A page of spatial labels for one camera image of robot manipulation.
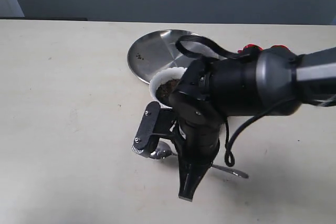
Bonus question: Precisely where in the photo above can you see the round stainless steel plate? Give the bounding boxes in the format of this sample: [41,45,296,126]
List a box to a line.
[127,29,221,85]

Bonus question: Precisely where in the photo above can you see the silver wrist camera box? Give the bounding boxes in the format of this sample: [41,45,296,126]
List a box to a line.
[132,101,161,158]

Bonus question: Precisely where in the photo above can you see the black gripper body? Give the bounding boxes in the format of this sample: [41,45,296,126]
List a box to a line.
[154,108,220,165]

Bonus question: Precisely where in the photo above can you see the red artificial flower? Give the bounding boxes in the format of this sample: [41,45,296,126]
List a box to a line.
[237,44,290,54]

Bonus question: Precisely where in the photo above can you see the white scalloped plastic pot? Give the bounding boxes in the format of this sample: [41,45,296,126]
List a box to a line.
[149,67,187,109]

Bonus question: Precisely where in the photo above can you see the stainless steel spork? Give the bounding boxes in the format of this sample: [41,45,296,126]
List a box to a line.
[150,141,249,179]

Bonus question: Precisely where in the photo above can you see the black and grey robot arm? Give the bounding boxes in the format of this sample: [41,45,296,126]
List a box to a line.
[147,46,335,201]

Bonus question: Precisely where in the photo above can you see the dark brown potting soil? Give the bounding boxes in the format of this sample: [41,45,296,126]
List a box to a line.
[155,79,180,107]

